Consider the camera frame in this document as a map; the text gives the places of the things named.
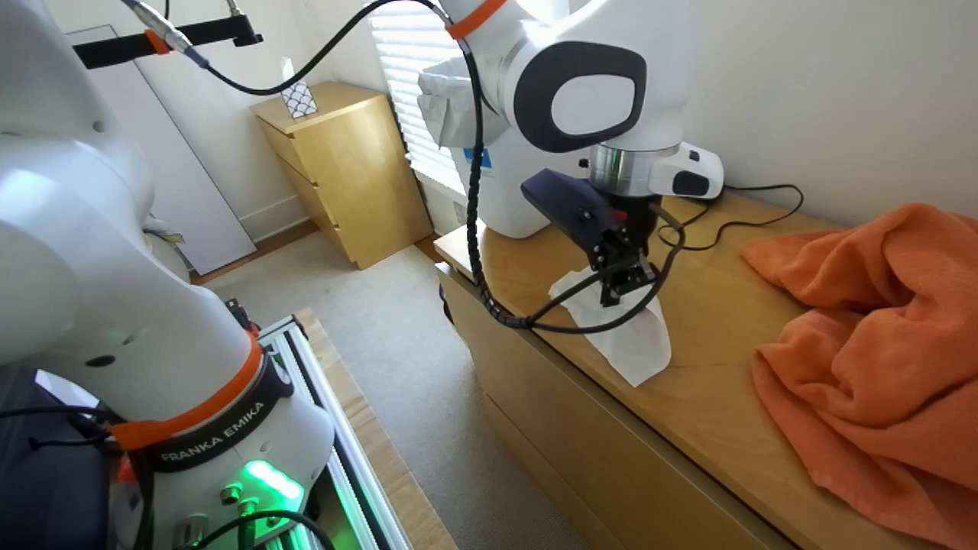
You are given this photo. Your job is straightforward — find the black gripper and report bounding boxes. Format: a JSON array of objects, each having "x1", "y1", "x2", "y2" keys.
[{"x1": 593, "y1": 196, "x2": 661, "y2": 306}]

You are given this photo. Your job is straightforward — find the small white cloth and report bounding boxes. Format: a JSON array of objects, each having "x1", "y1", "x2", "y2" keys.
[{"x1": 565, "y1": 283, "x2": 673, "y2": 387}]

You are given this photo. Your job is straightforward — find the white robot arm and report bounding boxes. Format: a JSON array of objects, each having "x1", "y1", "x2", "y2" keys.
[{"x1": 0, "y1": 0, "x2": 693, "y2": 550}]

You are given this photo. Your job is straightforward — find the wooden dresser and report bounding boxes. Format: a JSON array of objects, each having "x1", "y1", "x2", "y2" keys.
[{"x1": 431, "y1": 192, "x2": 943, "y2": 550}]

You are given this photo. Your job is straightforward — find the white trash bin with liner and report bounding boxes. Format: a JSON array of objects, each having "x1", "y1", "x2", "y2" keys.
[{"x1": 420, "y1": 58, "x2": 575, "y2": 237}]

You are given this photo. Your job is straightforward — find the orange towel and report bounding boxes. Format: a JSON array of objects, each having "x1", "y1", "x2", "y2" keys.
[{"x1": 742, "y1": 205, "x2": 978, "y2": 550}]

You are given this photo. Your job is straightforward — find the small wooden drawer cabinet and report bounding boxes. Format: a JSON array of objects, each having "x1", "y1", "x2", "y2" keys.
[{"x1": 255, "y1": 81, "x2": 431, "y2": 270}]

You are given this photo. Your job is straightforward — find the white window blinds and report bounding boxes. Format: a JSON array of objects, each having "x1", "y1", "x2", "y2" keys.
[{"x1": 366, "y1": 0, "x2": 466, "y2": 196}]

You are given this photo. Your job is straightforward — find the checkered calibration cube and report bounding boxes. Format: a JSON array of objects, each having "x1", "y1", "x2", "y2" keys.
[{"x1": 282, "y1": 81, "x2": 318, "y2": 118}]

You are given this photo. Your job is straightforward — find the black power cable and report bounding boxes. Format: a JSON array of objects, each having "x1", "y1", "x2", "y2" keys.
[{"x1": 661, "y1": 179, "x2": 808, "y2": 254}]

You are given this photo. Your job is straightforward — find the dark blue wrist camera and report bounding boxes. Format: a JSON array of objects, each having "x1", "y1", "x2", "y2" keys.
[{"x1": 523, "y1": 168, "x2": 612, "y2": 250}]

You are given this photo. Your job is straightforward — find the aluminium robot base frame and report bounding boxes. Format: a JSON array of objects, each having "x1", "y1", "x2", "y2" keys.
[{"x1": 217, "y1": 299, "x2": 416, "y2": 550}]

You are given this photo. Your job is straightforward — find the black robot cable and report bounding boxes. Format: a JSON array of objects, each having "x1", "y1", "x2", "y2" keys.
[{"x1": 118, "y1": 0, "x2": 687, "y2": 337}]

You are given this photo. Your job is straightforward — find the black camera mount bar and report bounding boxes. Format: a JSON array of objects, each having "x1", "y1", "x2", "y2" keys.
[{"x1": 77, "y1": 15, "x2": 261, "y2": 71}]

